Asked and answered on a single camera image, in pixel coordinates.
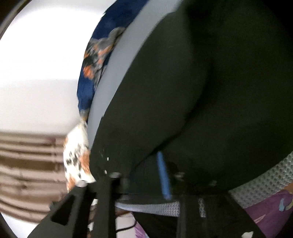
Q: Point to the black pants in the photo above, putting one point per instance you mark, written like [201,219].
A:
[183,91]

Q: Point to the navy floral blanket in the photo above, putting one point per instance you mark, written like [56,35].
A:
[104,39]

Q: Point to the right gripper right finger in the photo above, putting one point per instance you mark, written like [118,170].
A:
[205,210]

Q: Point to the white floral pillow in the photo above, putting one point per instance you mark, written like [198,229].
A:
[76,156]

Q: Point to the purple patterned sleeve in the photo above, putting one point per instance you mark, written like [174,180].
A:
[273,216]

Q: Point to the grey mesh mattress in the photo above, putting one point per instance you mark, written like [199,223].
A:
[109,80]

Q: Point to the beige striped curtain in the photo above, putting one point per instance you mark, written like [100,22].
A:
[32,174]

